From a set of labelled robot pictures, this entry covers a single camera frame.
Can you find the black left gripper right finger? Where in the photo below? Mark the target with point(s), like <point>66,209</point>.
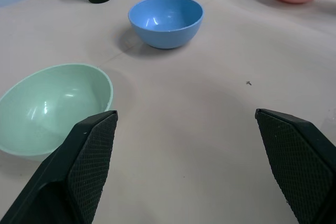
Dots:
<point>296,155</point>

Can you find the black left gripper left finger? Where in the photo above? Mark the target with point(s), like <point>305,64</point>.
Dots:
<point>78,161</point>

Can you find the light green bowl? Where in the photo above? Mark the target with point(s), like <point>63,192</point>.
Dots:
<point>52,108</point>

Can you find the small dark screw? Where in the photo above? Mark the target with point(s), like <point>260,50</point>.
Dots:
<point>249,83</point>

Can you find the blue bowl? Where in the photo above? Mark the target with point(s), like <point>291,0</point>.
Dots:
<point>166,20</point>

